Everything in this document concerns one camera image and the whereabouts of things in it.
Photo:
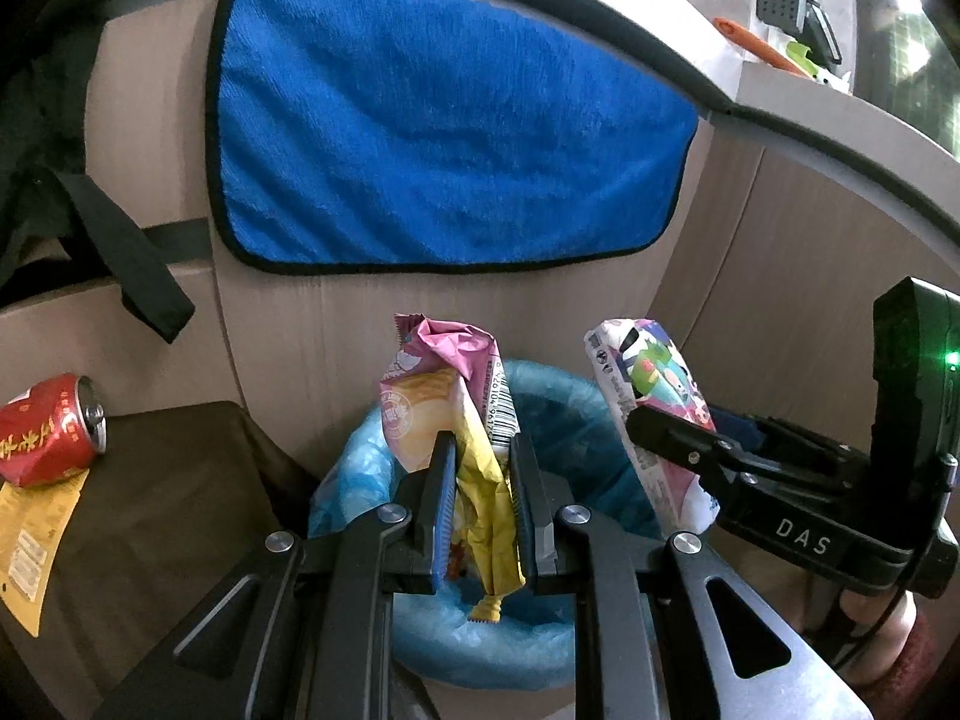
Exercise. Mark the flat yellow wrapper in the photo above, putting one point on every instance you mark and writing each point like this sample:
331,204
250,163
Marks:
34,540

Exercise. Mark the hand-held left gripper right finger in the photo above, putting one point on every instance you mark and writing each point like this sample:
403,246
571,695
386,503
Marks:
525,521

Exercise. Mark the pink yellow snack packet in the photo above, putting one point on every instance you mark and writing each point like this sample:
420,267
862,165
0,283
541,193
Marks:
420,405

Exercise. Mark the person's right hand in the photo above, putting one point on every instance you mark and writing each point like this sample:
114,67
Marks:
896,637

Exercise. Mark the crushed red drink can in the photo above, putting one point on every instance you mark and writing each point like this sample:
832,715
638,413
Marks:
45,435

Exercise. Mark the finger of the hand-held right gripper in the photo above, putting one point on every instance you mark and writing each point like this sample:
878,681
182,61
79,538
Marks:
780,439
675,439

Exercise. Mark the green white item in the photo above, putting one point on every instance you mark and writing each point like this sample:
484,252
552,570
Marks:
806,60

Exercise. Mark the blue lined trash bin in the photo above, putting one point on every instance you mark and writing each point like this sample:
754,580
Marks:
525,660

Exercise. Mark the black fabric bag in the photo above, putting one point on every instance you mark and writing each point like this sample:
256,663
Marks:
112,240

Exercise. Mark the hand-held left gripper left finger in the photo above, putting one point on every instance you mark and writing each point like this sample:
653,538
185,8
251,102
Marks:
446,517

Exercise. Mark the brown table cloth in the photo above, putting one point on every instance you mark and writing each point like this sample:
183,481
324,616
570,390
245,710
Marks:
187,487

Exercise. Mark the white cartoon printed packet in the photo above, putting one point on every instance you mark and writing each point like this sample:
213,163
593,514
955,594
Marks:
637,367

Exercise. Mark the blue towel with black trim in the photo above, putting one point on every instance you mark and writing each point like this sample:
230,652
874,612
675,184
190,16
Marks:
450,127

